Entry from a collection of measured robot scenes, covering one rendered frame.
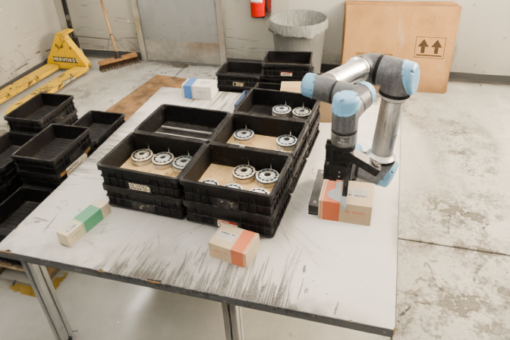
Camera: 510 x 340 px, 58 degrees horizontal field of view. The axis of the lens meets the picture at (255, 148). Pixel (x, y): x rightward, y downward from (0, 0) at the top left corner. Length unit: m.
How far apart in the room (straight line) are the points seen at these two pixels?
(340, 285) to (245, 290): 0.34
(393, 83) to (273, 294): 0.86
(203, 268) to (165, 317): 0.83
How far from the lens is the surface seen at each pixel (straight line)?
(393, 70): 1.70
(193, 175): 1.96
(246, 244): 1.77
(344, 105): 1.26
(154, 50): 5.63
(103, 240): 2.03
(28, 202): 3.18
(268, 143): 2.23
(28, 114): 3.72
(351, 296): 1.72
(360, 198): 1.44
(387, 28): 4.70
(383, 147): 1.84
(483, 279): 2.90
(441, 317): 2.65
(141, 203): 2.07
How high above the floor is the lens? 2.01
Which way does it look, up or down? 33 degrees down
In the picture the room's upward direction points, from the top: 3 degrees counter-clockwise
